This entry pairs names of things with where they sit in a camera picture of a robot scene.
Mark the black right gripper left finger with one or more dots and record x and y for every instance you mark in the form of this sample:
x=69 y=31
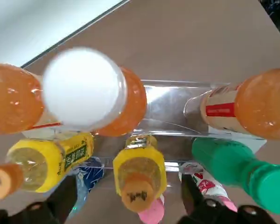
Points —
x=60 y=205

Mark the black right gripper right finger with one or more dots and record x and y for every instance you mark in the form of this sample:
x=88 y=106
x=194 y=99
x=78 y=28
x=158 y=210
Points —
x=193 y=205

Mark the yellow drink bottle orange cap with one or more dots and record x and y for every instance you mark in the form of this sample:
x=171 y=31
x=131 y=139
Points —
x=44 y=158
x=140 y=168

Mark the clear acrylic drinks tray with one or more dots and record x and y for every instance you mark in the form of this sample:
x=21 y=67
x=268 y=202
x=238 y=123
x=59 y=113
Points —
x=170 y=107

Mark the white bottle pink cap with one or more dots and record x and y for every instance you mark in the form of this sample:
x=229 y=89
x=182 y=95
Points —
x=154 y=212
x=210 y=186

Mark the blue label bottle white cap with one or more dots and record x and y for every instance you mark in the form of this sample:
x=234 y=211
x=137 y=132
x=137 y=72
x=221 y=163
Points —
x=91 y=172

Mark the green plastic bottle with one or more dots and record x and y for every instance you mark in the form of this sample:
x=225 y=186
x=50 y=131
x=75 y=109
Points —
x=224 y=161

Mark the orange juice bottle white cap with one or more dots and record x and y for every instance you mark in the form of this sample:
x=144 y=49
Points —
x=14 y=100
x=84 y=88
x=261 y=102

